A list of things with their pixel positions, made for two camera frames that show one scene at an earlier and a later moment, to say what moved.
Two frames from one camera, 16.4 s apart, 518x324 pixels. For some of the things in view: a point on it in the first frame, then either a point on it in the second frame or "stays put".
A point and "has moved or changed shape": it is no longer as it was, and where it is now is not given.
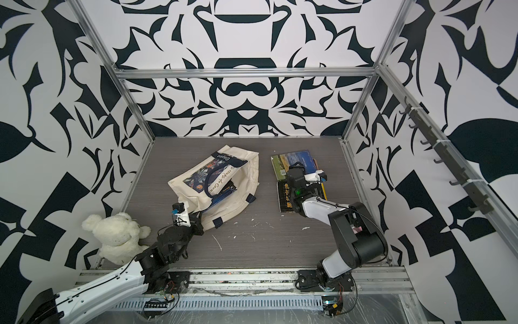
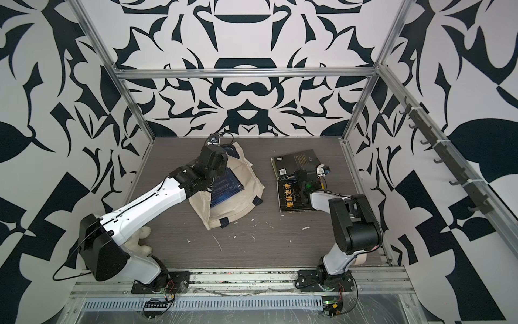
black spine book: (284, 197) stays put
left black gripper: (195, 222) -> (224, 169)
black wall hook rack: (448, 158) stays put
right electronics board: (332, 305) stays put
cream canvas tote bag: (219, 186) has moved or changed shape
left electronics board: (154, 308) stays put
